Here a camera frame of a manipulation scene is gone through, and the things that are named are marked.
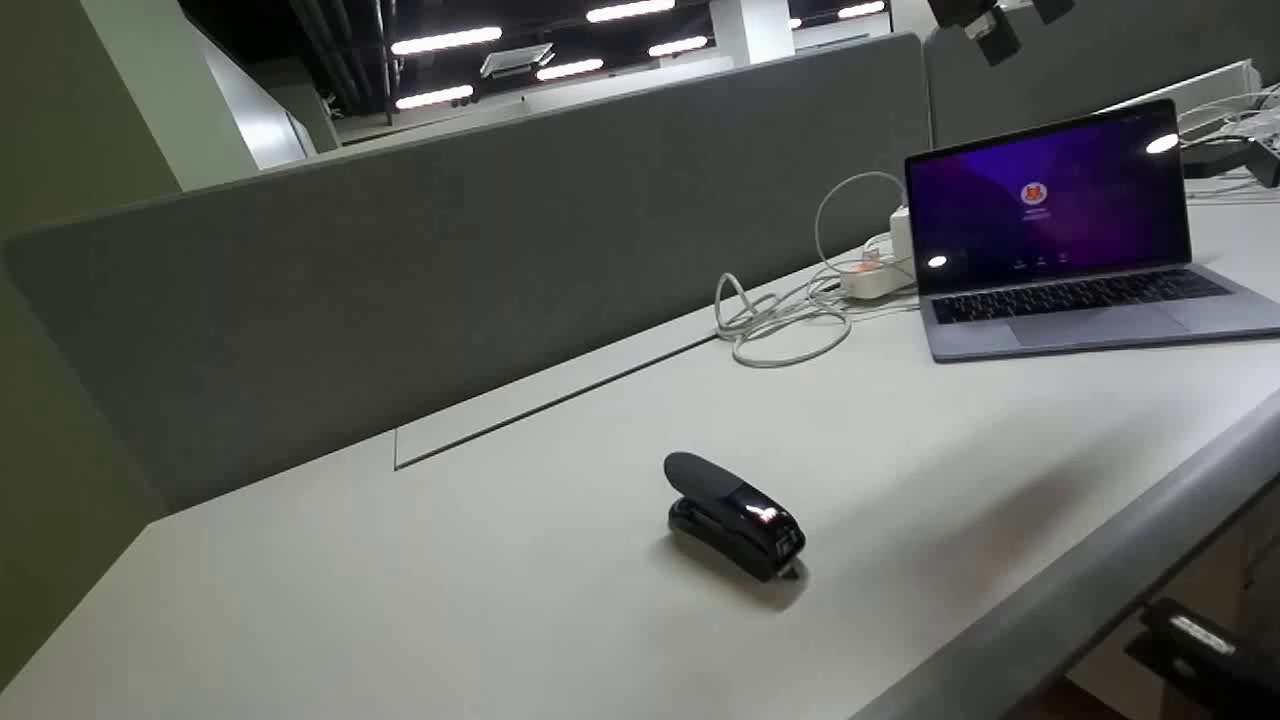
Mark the white power adapter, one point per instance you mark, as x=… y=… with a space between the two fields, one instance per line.
x=902 y=232

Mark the long grey desk partition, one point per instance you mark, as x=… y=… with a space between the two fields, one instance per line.
x=450 y=270

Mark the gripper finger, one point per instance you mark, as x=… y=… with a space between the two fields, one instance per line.
x=1052 y=9
x=990 y=38

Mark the short grey desk partition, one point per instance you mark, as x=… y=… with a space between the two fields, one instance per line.
x=1100 y=60

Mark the black stapler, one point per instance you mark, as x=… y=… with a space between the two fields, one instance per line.
x=735 y=515

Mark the white power strip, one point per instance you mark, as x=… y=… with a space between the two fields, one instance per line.
x=872 y=279

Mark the black power brick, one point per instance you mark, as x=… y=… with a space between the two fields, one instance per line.
x=1235 y=156

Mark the grey laptop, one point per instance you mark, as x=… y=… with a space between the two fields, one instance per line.
x=1050 y=200

